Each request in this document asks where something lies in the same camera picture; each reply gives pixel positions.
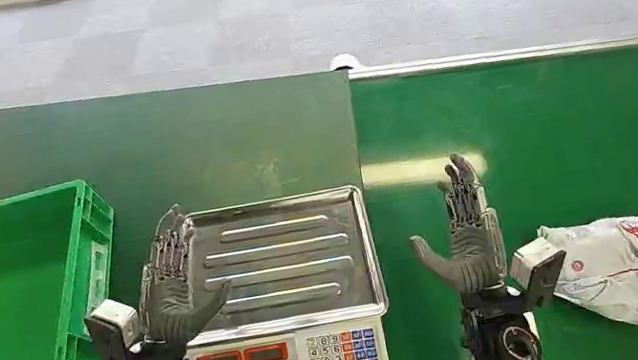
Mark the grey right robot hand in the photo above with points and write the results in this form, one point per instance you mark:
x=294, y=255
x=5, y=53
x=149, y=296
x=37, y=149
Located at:
x=474, y=250

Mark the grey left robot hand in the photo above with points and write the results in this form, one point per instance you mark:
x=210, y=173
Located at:
x=168, y=298

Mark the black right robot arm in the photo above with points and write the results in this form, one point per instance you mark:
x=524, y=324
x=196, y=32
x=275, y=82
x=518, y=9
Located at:
x=500, y=335

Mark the steel tray electronic scale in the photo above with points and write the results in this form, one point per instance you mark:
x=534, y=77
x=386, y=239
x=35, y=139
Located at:
x=291, y=285

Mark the green conveyor belt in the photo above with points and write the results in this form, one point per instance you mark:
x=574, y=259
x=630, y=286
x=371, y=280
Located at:
x=579, y=163

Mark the white round knob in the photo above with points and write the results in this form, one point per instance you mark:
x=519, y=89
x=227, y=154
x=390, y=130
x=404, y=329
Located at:
x=344, y=62

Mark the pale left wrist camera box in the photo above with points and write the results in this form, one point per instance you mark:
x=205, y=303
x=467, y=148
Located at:
x=114, y=329

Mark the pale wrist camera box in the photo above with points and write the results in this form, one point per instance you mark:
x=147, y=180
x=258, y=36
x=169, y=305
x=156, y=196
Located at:
x=114, y=329
x=537, y=269

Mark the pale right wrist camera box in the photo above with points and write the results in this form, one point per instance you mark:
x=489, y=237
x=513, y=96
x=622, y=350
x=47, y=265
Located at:
x=537, y=269

